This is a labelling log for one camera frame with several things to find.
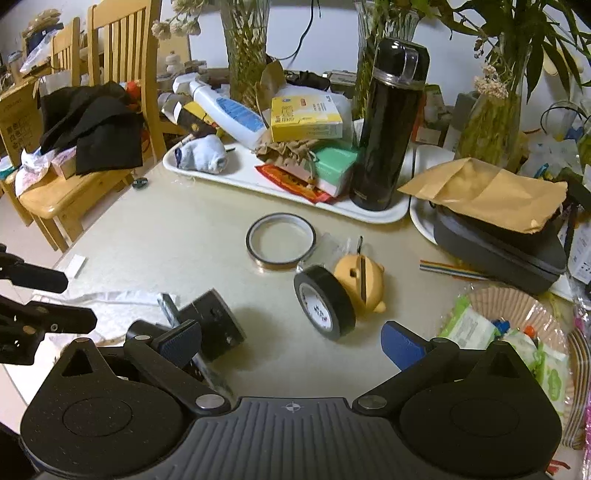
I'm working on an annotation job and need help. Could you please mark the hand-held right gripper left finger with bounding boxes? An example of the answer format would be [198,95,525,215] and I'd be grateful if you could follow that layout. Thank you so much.
[46,319,232,415]

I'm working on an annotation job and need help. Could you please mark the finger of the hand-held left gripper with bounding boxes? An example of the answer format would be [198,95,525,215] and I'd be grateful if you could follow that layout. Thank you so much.
[0,295,99,365]
[0,244,69,294]

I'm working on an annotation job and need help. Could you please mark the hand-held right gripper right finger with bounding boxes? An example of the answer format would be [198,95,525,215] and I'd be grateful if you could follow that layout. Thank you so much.
[353,322,539,414]

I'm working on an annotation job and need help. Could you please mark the yellow bear case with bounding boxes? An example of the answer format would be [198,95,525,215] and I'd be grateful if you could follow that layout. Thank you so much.
[333,235,386,319]

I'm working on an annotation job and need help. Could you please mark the black tape roll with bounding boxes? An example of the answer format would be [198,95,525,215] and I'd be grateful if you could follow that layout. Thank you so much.
[294,265,357,342]

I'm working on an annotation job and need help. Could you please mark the white paper slip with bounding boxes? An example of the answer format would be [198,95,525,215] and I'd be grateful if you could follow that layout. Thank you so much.
[54,254,87,278]

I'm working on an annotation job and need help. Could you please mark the black square device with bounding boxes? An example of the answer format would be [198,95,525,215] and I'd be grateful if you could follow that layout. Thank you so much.
[157,288,247,363]

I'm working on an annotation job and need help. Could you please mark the white plastic wrap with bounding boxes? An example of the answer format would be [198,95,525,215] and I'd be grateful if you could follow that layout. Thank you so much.
[34,288,178,347]

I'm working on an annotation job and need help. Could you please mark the green wipes packet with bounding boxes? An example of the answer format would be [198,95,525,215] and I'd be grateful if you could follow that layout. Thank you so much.
[438,295,502,352]
[531,342,573,418]

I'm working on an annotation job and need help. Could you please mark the large wooden chair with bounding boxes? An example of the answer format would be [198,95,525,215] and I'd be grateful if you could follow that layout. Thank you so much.
[0,0,192,254]

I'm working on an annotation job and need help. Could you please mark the patterned tissue packet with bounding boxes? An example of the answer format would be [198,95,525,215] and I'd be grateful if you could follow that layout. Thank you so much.
[14,147,77,195]

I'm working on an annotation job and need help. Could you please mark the clear plastic sleeve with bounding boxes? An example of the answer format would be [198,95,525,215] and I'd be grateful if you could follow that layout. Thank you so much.
[314,233,365,273]

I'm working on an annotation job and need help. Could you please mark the grey zip case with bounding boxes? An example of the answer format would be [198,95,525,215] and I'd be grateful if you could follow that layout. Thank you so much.
[431,203,568,296]

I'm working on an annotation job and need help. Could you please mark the white plate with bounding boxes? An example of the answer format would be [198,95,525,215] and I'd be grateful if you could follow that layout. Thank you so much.
[410,144,467,245]

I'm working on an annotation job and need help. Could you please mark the cardboard box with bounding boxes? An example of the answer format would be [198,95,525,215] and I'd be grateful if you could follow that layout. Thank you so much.
[0,76,43,157]

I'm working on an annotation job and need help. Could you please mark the black cloth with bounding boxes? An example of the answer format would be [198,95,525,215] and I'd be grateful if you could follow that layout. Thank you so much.
[39,82,146,176]

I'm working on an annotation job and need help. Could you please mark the white rectangular tray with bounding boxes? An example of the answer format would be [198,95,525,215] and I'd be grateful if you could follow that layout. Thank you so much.
[163,119,411,224]

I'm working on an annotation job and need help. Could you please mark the kraft paper envelope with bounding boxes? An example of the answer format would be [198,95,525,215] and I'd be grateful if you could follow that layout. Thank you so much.
[397,158,568,234]

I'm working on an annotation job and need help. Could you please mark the stack of flat paper liners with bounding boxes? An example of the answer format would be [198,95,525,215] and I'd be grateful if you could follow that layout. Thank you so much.
[566,330,591,450]

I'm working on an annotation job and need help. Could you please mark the white sock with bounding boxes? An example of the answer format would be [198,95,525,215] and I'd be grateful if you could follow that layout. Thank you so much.
[174,135,228,174]

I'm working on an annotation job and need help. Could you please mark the red packet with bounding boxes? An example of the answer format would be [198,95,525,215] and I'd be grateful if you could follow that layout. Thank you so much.
[255,164,334,205]

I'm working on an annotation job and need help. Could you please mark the green and white box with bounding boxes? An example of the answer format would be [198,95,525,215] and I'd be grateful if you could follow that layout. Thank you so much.
[309,145,361,197]

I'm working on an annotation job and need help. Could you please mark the black thermos bottle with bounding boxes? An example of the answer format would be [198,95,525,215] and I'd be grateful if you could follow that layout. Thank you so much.
[349,38,431,212]

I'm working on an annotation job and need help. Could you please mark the crumpled brown paper bag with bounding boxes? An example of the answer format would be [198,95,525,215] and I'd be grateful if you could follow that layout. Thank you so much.
[255,60,320,169]

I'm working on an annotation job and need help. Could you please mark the black and yellow box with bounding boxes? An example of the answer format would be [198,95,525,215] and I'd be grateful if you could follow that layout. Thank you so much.
[159,91,223,139]

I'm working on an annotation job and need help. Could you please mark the small wooden chair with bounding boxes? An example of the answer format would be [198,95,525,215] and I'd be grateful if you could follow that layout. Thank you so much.
[50,17,83,88]

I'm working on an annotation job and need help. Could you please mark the white bottle with blue label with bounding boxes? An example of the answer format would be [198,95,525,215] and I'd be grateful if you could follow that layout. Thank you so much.
[173,74,271,149]

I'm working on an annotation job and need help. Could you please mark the white and green carton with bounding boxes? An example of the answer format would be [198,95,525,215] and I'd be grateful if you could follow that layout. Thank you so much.
[416,85,455,144]

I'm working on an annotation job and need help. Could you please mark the grey box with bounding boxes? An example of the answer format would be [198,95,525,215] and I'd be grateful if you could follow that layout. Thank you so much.
[445,92,481,148]

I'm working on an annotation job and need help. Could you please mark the glass vase with green stems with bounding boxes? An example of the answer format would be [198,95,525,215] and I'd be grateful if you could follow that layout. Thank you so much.
[455,46,529,174]

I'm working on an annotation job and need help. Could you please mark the white plastic packet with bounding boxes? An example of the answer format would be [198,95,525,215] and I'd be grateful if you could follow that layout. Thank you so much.
[277,83,354,121]

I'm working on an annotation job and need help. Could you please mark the white plastic bags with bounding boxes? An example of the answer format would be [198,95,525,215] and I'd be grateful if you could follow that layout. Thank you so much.
[522,129,591,185]

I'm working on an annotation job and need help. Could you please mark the cardboard board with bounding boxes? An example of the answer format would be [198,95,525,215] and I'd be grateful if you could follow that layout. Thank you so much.
[157,34,192,79]

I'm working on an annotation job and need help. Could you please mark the wide glass vase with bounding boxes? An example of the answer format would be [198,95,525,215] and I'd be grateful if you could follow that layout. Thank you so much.
[355,0,421,121]

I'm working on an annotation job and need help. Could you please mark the black pouch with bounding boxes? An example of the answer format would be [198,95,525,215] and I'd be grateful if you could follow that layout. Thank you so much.
[286,69,331,90]

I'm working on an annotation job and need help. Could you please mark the dried white flowers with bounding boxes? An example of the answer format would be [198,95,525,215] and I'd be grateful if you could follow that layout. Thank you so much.
[152,0,204,40]

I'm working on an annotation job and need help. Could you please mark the tall glass vase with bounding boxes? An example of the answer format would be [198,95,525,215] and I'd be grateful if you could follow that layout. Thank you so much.
[219,0,271,112]

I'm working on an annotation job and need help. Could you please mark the green leafy plant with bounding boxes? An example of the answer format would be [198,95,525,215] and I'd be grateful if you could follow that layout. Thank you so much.
[429,0,591,107]

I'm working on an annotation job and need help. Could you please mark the rainbow ribbon cable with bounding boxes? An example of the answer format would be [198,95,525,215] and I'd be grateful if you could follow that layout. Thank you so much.
[419,260,490,281]

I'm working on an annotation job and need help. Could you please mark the thin amber tape ring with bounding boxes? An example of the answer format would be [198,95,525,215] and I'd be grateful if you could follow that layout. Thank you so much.
[246,213,317,273]

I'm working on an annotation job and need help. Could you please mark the black cable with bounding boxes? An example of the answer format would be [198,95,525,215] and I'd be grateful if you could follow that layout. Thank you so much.
[277,0,324,61]

